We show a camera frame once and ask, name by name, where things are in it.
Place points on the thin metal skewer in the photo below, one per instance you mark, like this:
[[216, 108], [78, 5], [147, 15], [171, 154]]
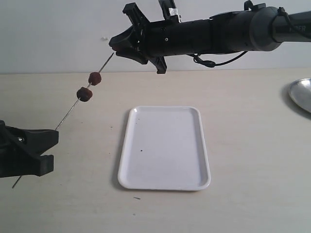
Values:
[[77, 101]]

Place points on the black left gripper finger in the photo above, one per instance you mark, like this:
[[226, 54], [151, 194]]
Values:
[[37, 141], [44, 165]]

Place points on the dark red bead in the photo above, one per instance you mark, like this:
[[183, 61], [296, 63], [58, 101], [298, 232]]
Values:
[[94, 78], [84, 94]]

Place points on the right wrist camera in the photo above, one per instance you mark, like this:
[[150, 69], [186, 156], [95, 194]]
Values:
[[170, 11]]

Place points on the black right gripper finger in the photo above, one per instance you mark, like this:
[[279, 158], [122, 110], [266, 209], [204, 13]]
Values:
[[125, 40], [132, 54]]

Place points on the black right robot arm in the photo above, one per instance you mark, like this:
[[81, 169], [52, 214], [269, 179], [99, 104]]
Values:
[[255, 28]]

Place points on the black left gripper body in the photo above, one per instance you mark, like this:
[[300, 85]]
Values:
[[15, 160]]

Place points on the white rectangular tray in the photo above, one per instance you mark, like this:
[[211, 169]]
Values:
[[164, 149]]

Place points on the round steel plate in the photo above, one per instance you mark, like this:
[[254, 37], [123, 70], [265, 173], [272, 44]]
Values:
[[300, 93]]

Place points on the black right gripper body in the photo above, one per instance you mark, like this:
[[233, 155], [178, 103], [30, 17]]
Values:
[[141, 25]]

